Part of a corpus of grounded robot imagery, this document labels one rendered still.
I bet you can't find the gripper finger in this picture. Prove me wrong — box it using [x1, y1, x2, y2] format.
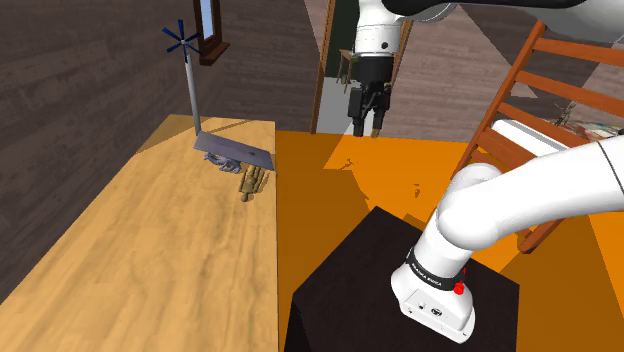
[367, 81, 393, 140]
[346, 86, 367, 139]

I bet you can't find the grey stand with blue pinwheel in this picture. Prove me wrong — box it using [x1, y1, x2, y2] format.
[161, 18, 277, 173]

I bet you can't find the wooden jointed mannequin figure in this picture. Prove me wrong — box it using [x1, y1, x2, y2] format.
[237, 164, 269, 204]

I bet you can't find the blue-grey small figure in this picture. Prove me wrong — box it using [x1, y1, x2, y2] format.
[203, 151, 243, 175]

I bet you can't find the dark wooden framed window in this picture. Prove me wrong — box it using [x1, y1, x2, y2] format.
[192, 0, 231, 67]

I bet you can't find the dark robot stand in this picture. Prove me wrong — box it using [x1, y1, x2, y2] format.
[283, 205, 521, 352]

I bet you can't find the light wooden table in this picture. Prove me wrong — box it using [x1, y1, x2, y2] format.
[0, 113, 281, 352]

